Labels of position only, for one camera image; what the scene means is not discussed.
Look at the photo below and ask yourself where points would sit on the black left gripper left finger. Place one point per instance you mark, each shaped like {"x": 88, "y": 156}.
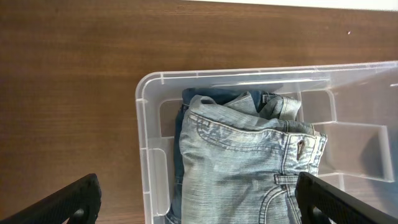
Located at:
{"x": 77, "y": 203}

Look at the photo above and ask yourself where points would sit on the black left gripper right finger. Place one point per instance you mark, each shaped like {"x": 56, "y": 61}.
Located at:
{"x": 320, "y": 202}

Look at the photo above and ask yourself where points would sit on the light blue jeans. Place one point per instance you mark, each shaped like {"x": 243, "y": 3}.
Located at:
{"x": 294, "y": 147}

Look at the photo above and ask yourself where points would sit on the clear plastic storage bin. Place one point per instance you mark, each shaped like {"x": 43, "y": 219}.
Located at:
{"x": 355, "y": 105}

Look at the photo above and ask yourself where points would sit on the dark blue jeans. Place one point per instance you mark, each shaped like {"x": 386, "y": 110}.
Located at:
{"x": 217, "y": 95}

